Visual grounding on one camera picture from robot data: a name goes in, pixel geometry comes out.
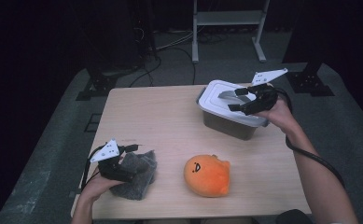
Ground dark rounded object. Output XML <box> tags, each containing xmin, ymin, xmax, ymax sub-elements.
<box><xmin>276</xmin><ymin>208</ymin><xmax>314</xmax><ymax>224</ymax></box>

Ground clear plastic storage box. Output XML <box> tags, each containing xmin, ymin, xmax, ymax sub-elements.
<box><xmin>202</xmin><ymin>110</ymin><xmax>258</xmax><ymax>141</ymax></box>

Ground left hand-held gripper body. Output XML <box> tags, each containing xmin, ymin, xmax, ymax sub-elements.
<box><xmin>90</xmin><ymin>138</ymin><xmax>136</xmax><ymax>183</ymax></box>

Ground orange plush toy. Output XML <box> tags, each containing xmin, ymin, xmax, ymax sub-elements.
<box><xmin>183</xmin><ymin>154</ymin><xmax>231</xmax><ymax>199</ymax></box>

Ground black stand base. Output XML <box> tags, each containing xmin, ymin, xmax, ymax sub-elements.
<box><xmin>76</xmin><ymin>74</ymin><xmax>119</xmax><ymax>102</ymax></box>
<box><xmin>285</xmin><ymin>62</ymin><xmax>336</xmax><ymax>97</ymax></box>

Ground white lid with grey handle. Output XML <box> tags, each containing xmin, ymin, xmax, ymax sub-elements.
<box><xmin>196</xmin><ymin>79</ymin><xmax>272</xmax><ymax>128</ymax></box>

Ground person's right hand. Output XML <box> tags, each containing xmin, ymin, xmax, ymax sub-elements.
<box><xmin>253</xmin><ymin>95</ymin><xmax>296</xmax><ymax>133</ymax></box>

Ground black floor cable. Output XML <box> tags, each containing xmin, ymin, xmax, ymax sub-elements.
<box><xmin>128</xmin><ymin>46</ymin><xmax>198</xmax><ymax>89</ymax></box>

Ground grey cloth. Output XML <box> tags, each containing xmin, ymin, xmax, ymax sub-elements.
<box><xmin>109</xmin><ymin>149</ymin><xmax>158</xmax><ymax>202</ymax></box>

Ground person's left hand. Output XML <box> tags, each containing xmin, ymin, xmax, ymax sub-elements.
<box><xmin>78</xmin><ymin>169</ymin><xmax>125</xmax><ymax>203</ymax></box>

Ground right hand-held gripper cable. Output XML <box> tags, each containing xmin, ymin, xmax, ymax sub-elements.
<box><xmin>272</xmin><ymin>86</ymin><xmax>346</xmax><ymax>189</ymax></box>

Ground black equipment stand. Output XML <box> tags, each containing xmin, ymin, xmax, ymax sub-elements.
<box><xmin>132</xmin><ymin>0</ymin><xmax>159</xmax><ymax>61</ymax></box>

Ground white metal stand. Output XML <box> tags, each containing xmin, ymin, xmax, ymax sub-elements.
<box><xmin>191</xmin><ymin>0</ymin><xmax>271</xmax><ymax>64</ymax></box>

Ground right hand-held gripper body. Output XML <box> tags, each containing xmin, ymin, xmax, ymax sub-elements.
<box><xmin>244</xmin><ymin>68</ymin><xmax>289</xmax><ymax>117</ymax></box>

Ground white floor cables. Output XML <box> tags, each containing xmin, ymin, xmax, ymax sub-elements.
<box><xmin>155</xmin><ymin>30</ymin><xmax>196</xmax><ymax>51</ymax></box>

